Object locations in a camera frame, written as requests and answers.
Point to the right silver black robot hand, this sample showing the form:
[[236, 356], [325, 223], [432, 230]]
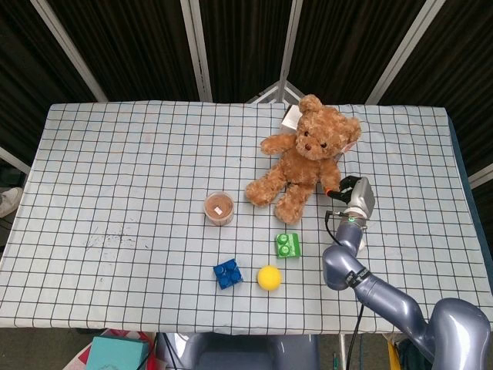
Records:
[[362, 196]]

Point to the brown plush teddy bear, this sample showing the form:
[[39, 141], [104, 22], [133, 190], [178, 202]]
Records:
[[304, 169]]

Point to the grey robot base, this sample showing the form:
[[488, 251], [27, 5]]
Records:
[[239, 352]]

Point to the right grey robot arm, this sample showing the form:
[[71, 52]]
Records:
[[385, 297]]

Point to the green toy building block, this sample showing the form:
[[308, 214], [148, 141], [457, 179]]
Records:
[[287, 246]]

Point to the blue toy building block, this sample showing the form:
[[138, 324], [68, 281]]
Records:
[[228, 273]]

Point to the white paper tag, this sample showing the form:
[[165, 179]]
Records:
[[289, 118]]

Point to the yellow foam ball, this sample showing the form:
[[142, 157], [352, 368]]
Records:
[[269, 277]]

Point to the clear cup with brown contents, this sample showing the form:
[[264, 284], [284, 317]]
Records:
[[219, 210]]

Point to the yellow plastic object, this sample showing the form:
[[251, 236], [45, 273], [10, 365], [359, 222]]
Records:
[[393, 354]]

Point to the dark green cloth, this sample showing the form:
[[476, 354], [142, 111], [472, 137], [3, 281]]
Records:
[[410, 356]]

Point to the blue checkered tablecloth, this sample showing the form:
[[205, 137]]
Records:
[[115, 173]]

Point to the teal cardboard box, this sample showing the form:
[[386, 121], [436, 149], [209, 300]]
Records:
[[115, 352]]

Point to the white shoe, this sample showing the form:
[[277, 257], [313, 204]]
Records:
[[9, 200]]

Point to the white metal screen post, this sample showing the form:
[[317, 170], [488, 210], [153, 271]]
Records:
[[197, 50], [69, 50], [288, 46], [402, 50]]

